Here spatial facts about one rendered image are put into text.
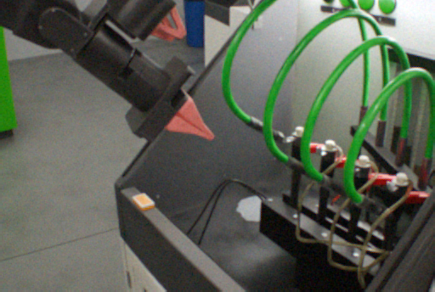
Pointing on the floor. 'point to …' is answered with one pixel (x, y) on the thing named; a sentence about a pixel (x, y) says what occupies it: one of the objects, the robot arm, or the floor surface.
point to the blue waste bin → (194, 19)
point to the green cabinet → (5, 93)
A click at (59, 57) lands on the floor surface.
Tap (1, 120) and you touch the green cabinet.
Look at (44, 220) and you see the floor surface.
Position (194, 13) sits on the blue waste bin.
